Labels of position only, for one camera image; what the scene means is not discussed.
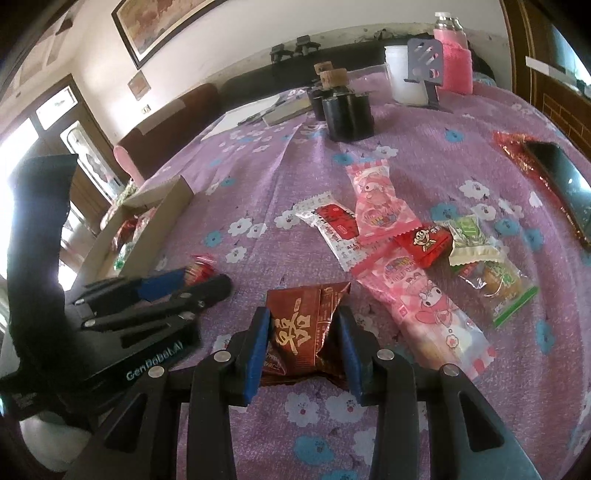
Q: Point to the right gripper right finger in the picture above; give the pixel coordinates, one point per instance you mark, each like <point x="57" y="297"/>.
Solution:
<point x="379" y="377"/>

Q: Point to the pink sleeved thermos bottle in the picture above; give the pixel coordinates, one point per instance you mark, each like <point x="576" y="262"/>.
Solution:
<point x="458" y="67"/>

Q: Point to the green white candy packet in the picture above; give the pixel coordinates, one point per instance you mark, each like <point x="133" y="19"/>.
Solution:
<point x="469" y="243"/>

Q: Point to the framed wall picture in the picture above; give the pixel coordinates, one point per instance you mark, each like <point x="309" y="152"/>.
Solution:
<point x="145" y="26"/>

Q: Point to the purple floral tablecloth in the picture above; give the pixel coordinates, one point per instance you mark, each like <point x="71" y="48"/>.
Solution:
<point x="278" y="207"/>

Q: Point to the cardboard tray box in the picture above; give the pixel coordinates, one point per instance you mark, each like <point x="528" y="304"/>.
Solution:
<point x="158" y="210"/>

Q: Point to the red chocolate bar packet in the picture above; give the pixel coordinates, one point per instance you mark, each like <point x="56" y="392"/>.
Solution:
<point x="126" y="230"/>

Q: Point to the large pink bunny snack bag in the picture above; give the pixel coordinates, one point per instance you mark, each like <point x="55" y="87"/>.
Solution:
<point x="436" y="330"/>

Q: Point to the brown armchair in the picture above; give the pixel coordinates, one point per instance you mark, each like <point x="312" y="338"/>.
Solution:
<point x="155" y="140"/>

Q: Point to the small pink bunny snack bag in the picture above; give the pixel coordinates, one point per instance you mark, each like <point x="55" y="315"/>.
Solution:
<point x="380" y="213"/>

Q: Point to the green candy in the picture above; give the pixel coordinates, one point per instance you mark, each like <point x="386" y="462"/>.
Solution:
<point x="123" y="255"/>

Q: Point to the small red candy packet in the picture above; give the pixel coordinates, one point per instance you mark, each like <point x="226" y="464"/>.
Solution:
<point x="426" y="244"/>

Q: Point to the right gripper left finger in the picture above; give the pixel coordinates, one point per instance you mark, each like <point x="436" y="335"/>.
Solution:
<point x="228" y="377"/>

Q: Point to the dark red snack bag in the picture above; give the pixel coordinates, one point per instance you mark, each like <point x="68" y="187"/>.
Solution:
<point x="304" y="339"/>

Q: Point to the green clear cake packet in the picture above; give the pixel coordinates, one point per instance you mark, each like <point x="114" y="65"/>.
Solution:
<point x="501" y="286"/>

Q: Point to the white paper sheet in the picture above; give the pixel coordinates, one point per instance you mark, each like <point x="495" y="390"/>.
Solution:
<point x="239" y="115"/>

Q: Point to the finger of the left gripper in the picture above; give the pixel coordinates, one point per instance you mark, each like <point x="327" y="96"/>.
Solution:
<point x="186" y="303"/>
<point x="130" y="290"/>

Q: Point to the red white figure snack packet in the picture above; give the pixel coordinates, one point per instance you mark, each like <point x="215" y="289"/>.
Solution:
<point x="200" y="269"/>

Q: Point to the wooden sideboard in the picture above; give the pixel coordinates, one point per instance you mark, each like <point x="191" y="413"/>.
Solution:
<point x="532" y="35"/>

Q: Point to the black smartphone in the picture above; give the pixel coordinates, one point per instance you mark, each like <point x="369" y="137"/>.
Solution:
<point x="566" y="181"/>

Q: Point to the white plastic cup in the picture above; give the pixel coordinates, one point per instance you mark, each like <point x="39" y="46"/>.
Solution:
<point x="405" y="93"/>

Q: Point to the black holder with corks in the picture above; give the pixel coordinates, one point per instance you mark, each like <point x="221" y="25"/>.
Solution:
<point x="347" y="113"/>

